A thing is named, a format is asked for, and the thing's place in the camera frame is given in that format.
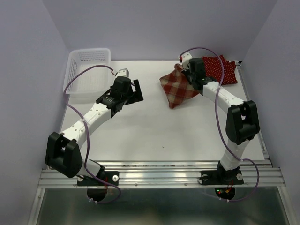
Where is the red polka dot skirt pile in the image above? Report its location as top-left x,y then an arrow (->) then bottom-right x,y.
202,55 -> 238,85

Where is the red plaid skirt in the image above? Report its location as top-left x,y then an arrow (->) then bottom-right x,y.
159,63 -> 199,109

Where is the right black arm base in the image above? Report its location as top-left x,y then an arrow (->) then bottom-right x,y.
198,170 -> 244,186

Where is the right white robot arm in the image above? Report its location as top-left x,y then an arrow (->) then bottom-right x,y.
180,56 -> 260,185

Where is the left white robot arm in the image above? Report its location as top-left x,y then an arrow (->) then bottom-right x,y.
45,76 -> 143,185

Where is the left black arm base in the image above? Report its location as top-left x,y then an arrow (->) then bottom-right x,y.
76,171 -> 120,187

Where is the white plastic basket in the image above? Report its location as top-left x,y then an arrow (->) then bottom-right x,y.
63,48 -> 113,96

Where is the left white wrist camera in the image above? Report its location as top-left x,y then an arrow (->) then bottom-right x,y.
112,68 -> 129,78

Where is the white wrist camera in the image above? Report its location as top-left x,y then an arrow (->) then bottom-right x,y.
179,52 -> 192,71
112,68 -> 129,78

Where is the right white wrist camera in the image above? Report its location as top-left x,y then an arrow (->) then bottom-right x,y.
179,52 -> 192,71

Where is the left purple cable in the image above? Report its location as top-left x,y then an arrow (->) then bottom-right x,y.
63,65 -> 122,204

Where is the purple cable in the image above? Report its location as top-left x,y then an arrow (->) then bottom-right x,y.
179,47 -> 259,203
63,65 -> 122,204

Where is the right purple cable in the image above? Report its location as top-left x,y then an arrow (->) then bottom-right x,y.
179,47 -> 259,203

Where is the aluminium rail frame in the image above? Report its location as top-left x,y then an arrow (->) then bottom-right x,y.
30,61 -> 292,225

